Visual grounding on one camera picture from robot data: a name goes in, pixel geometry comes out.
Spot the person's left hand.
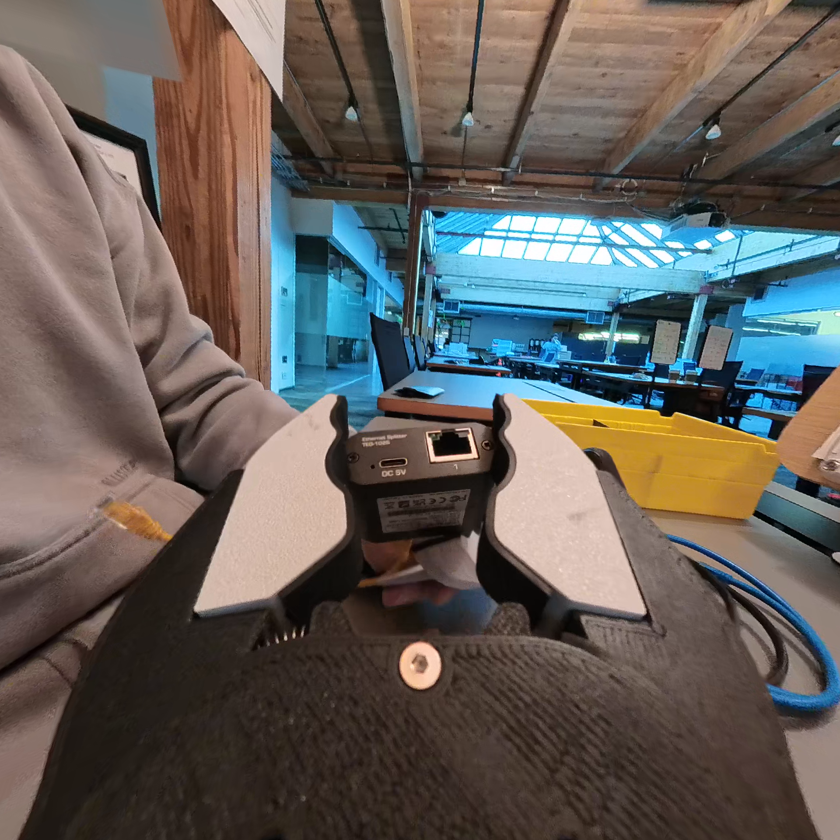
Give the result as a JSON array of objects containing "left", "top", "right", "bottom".
[{"left": 382, "top": 581, "right": 457, "bottom": 608}]

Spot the glass partition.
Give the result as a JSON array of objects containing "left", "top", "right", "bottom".
[{"left": 294, "top": 235, "right": 368, "bottom": 368}]

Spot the black office chair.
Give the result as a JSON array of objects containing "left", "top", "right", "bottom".
[{"left": 369, "top": 312, "right": 414, "bottom": 391}]

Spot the wooden post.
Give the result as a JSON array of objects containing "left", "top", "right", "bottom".
[{"left": 153, "top": 0, "right": 273, "bottom": 391}]

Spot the yellow plastic bin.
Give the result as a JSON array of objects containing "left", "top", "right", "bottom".
[{"left": 521, "top": 397, "right": 782, "bottom": 521}]

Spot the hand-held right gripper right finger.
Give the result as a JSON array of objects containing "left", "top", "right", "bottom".
[{"left": 476, "top": 392, "right": 652, "bottom": 636}]

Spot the black mesh chair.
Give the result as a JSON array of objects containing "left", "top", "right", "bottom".
[{"left": 699, "top": 360, "right": 746, "bottom": 421}]

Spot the blue ethernet cable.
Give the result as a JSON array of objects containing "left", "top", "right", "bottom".
[{"left": 666, "top": 533, "right": 840, "bottom": 716}]

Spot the black framed picture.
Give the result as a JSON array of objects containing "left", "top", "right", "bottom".
[{"left": 66, "top": 105, "right": 162, "bottom": 227}]

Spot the wooden board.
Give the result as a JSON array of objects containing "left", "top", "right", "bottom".
[{"left": 776, "top": 374, "right": 840, "bottom": 490}]

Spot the ceiling projector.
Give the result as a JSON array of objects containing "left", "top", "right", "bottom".
[{"left": 663, "top": 211, "right": 726, "bottom": 240}]

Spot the grey desk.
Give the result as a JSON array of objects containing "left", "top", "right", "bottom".
[{"left": 646, "top": 508, "right": 840, "bottom": 840}]

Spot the grey table with wooden edge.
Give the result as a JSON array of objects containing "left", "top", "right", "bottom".
[{"left": 377, "top": 369, "right": 631, "bottom": 421}]

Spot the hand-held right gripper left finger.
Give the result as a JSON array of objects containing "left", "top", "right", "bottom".
[{"left": 192, "top": 394, "right": 365, "bottom": 621}]

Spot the paper flip chart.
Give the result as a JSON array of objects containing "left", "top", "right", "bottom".
[
  {"left": 699, "top": 325, "right": 735, "bottom": 370},
  {"left": 650, "top": 319, "right": 683, "bottom": 366}
]

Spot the black ethernet cable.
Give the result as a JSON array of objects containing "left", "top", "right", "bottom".
[{"left": 699, "top": 561, "right": 790, "bottom": 689}]

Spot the black ethernet splitter box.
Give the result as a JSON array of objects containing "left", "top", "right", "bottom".
[{"left": 346, "top": 423, "right": 497, "bottom": 544}]

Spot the skylight window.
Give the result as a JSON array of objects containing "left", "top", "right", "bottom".
[{"left": 436, "top": 213, "right": 742, "bottom": 266}]

